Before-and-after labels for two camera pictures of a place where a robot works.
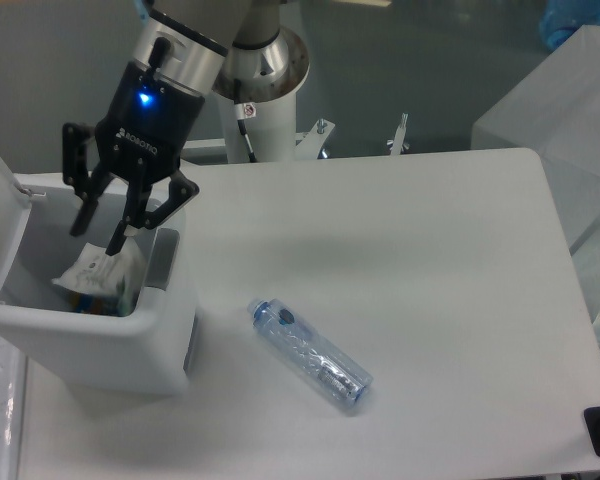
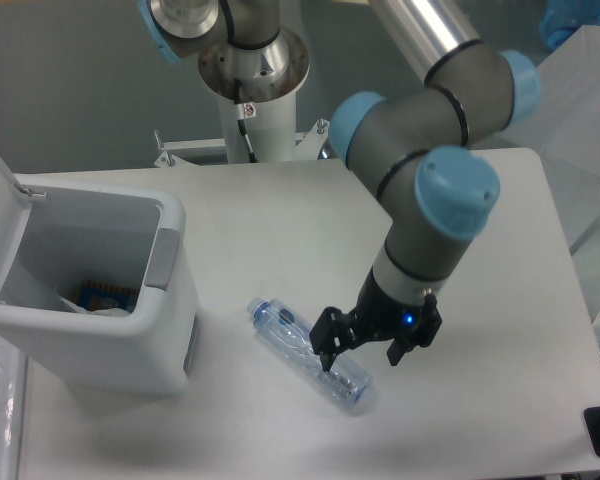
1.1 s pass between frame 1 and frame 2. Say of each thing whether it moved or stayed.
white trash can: stayed
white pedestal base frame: stayed
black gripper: moved
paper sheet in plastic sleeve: stayed
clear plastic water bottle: stayed
